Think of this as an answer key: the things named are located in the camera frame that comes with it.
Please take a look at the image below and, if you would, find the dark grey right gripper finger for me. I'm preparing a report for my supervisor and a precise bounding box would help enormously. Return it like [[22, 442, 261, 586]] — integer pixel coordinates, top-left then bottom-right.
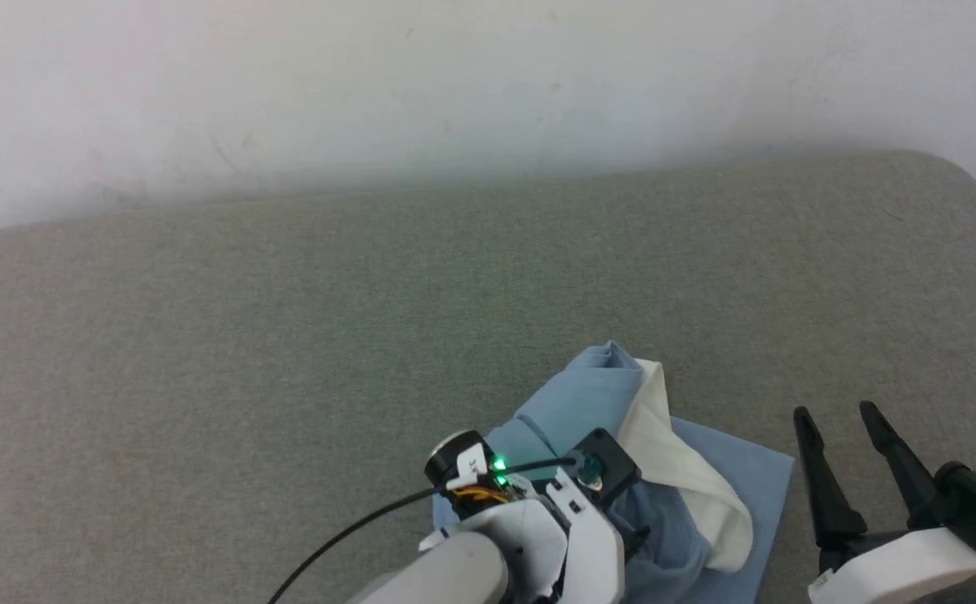
[[793, 406, 869, 573], [859, 400, 943, 531]]

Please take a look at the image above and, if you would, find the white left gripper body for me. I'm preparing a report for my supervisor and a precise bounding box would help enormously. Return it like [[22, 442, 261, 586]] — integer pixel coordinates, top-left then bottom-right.
[[537, 470, 628, 604]]

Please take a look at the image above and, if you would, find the light blue white garment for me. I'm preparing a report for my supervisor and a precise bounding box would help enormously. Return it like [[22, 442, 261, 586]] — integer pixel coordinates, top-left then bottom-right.
[[433, 340, 796, 604]]

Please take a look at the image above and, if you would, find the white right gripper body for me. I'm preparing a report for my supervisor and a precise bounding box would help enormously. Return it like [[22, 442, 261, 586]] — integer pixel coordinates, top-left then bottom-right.
[[807, 526, 976, 604]]

